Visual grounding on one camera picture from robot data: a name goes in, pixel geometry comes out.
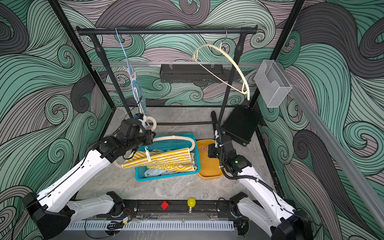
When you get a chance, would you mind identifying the white clothespin on striped towel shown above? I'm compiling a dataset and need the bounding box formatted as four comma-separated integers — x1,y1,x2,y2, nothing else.
145,147,151,162

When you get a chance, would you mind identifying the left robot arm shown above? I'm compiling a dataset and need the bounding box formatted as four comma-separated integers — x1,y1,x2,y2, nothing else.
23,118,156,240

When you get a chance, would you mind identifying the red diamond marker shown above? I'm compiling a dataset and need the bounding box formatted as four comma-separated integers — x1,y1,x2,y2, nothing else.
161,201,169,211

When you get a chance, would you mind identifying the yellow striped towel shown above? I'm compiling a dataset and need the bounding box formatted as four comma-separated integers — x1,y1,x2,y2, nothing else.
121,148,198,173

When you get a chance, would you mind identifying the white slotted cable duct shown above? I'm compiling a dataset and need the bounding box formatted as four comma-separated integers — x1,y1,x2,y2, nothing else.
66,220,235,232

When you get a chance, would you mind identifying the light blue wire hanger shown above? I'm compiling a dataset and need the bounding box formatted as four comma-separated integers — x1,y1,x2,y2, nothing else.
114,27,142,115

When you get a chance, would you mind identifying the light blue terry towel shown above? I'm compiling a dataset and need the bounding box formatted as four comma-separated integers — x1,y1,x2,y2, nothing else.
144,168,175,178

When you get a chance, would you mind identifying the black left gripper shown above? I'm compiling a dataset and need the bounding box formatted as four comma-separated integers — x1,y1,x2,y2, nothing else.
125,129,155,153

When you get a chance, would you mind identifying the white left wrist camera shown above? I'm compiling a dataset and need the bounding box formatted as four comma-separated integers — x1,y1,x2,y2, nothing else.
135,113,150,128

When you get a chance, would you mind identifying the black clothes rack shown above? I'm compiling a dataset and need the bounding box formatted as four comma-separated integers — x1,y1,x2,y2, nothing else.
76,26,258,135

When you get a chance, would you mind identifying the blue rabbit print towel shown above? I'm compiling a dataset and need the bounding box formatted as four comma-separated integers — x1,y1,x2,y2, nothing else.
128,68,147,116

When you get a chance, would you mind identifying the orange plastic tray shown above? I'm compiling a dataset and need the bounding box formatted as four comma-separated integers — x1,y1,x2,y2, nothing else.
197,140,223,180

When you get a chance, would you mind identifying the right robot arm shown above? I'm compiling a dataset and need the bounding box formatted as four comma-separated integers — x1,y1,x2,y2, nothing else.
208,136,315,240

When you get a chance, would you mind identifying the cream plastic hanger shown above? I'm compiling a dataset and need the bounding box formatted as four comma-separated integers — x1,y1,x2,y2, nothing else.
192,33,251,100

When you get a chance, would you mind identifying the teal plastic basket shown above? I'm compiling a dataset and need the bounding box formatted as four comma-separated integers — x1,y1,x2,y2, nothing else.
135,133,201,182

